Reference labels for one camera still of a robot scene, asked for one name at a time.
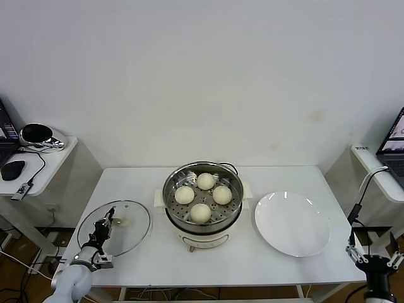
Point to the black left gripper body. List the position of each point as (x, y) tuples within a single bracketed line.
[(101, 232)]

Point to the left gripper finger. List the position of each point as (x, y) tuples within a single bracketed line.
[(107, 218), (112, 212)]

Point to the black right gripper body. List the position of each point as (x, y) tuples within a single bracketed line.
[(377, 268)]

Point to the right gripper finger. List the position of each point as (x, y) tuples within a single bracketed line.
[(398, 259), (355, 251)]

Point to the white steamed baozi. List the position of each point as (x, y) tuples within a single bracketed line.
[(206, 181), (222, 194), (184, 194), (200, 213)]

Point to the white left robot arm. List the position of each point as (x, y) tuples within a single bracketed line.
[(75, 281)]

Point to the perforated steel steamer basket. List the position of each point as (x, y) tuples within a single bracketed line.
[(176, 214)]

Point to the black inline adapter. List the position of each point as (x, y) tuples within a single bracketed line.
[(355, 213)]

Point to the white table leg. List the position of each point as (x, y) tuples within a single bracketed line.
[(123, 293), (301, 292)]

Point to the white side table with label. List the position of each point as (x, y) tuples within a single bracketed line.
[(383, 189)]

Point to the white round plate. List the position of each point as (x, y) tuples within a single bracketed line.
[(290, 224)]

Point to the white side table with mouse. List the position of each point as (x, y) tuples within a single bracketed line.
[(60, 161)]

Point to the grey usb hub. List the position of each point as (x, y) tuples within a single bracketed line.
[(22, 191)]

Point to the cream electric cooker base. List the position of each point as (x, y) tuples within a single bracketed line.
[(202, 241)]

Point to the small printed label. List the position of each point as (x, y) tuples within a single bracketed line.
[(362, 147)]

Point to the black computer mouse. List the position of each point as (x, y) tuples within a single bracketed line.
[(13, 169)]

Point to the grey laptop lit screen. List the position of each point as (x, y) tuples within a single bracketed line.
[(393, 148)]

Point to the black laptop dark screen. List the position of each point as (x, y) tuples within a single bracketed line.
[(6, 139)]

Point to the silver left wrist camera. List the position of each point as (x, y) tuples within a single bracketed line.
[(104, 261)]

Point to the white wall socket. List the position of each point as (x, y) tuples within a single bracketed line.
[(52, 208)]

